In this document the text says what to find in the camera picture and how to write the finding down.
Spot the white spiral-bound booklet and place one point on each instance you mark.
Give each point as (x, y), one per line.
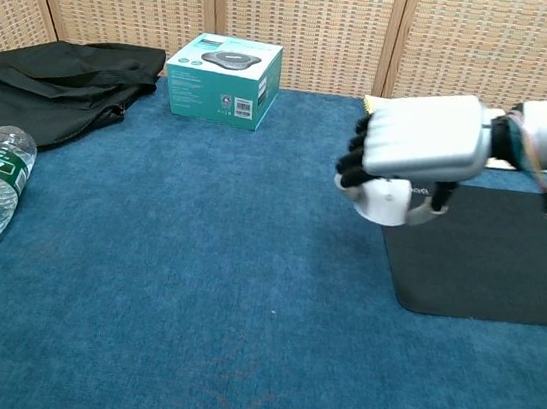
(488, 142)

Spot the woven folding screen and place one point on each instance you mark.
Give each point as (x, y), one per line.
(297, 21)

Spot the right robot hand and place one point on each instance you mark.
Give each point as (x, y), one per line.
(412, 147)

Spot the white computer mouse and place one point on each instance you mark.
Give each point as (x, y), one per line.
(385, 201)

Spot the black fabric backpack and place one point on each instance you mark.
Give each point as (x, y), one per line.
(52, 84)

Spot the blue felt table mat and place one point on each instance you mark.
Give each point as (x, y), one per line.
(223, 283)

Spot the teal speakerphone box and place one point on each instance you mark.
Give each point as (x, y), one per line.
(221, 81)

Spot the black mouse pad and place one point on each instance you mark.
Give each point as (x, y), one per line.
(493, 258)

